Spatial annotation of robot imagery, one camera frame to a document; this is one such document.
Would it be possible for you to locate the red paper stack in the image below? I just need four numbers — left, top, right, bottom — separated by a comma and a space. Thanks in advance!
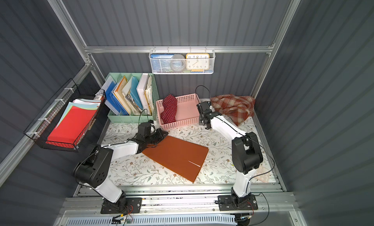
46, 106, 97, 148

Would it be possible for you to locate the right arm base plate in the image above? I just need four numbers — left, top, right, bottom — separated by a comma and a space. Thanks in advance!
215, 195, 258, 211

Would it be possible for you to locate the pink plastic basket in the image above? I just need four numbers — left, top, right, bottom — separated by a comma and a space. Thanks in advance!
156, 94, 200, 130

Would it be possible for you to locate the grey tape roll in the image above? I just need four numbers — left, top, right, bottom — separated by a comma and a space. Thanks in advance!
169, 54, 186, 73

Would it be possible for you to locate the blue folder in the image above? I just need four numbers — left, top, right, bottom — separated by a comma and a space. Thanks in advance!
102, 79, 129, 115

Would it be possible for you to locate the rust brown skirt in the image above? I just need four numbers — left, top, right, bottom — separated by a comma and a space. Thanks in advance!
142, 136, 208, 182

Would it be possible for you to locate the floral table mat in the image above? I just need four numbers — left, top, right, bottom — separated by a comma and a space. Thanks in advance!
87, 99, 281, 187

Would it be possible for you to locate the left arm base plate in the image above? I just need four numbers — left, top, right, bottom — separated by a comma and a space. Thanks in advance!
100, 197, 143, 214

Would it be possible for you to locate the white binder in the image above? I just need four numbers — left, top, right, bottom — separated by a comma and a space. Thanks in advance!
136, 74, 151, 115

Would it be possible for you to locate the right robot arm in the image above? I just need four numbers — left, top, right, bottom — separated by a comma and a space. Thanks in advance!
197, 101, 264, 207

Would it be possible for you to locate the red polka dot skirt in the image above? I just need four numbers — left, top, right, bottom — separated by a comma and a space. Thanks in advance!
160, 94, 177, 124

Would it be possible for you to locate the green file organizer box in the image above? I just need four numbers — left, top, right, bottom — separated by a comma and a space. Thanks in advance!
105, 73, 160, 124

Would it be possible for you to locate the white wire wall basket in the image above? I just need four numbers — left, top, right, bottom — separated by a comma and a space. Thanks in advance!
149, 48, 216, 75

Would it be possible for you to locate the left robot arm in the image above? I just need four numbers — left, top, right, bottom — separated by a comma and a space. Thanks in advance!
73, 121, 168, 206

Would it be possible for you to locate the black wire wall basket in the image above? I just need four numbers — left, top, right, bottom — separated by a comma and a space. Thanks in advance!
24, 79, 106, 152

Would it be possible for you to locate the red plaid skirt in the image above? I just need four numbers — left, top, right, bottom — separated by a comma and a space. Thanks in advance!
210, 94, 256, 126

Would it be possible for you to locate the yellow alarm clock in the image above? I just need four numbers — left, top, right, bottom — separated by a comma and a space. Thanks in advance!
186, 53, 210, 72

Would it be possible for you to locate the blue box in basket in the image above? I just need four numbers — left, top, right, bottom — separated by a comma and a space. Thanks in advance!
149, 53, 174, 74

